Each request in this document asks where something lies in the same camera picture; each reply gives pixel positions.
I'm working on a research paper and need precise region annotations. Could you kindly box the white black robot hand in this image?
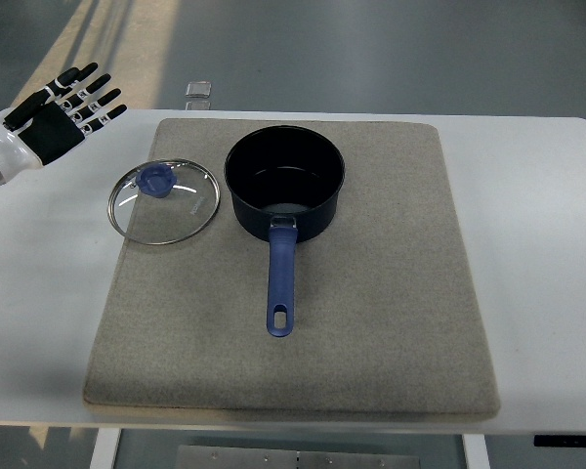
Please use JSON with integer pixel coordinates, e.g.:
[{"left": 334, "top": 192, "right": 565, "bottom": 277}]
[{"left": 0, "top": 63, "right": 127, "bottom": 187}]

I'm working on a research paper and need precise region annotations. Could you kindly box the glass pot lid blue knob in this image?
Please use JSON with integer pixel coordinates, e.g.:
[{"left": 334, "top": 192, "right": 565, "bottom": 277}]
[{"left": 106, "top": 158, "right": 221, "bottom": 245}]

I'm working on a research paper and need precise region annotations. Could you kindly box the dark blue saucepan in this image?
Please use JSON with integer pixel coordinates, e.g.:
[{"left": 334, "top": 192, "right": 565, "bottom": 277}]
[{"left": 225, "top": 125, "right": 346, "bottom": 338}]

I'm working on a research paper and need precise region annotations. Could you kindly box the white table leg left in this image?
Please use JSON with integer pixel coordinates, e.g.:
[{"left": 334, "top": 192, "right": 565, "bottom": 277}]
[{"left": 89, "top": 428, "right": 121, "bottom": 469}]

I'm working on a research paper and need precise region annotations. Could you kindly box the white table leg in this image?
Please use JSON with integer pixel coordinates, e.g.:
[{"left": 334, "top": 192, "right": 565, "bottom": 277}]
[
  {"left": 89, "top": 428, "right": 121, "bottom": 469},
  {"left": 462, "top": 434, "right": 491, "bottom": 469}
]

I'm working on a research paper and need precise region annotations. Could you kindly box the grey fabric mat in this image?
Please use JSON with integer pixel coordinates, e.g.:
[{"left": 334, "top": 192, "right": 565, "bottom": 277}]
[{"left": 83, "top": 121, "right": 500, "bottom": 421}]

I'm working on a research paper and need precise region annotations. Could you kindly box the white table leg right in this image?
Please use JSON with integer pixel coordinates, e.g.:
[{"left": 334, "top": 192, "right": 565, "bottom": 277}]
[{"left": 462, "top": 434, "right": 491, "bottom": 469}]

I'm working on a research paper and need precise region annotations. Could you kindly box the black table control panel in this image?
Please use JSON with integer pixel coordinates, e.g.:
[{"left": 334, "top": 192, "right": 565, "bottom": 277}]
[{"left": 533, "top": 434, "right": 586, "bottom": 448}]

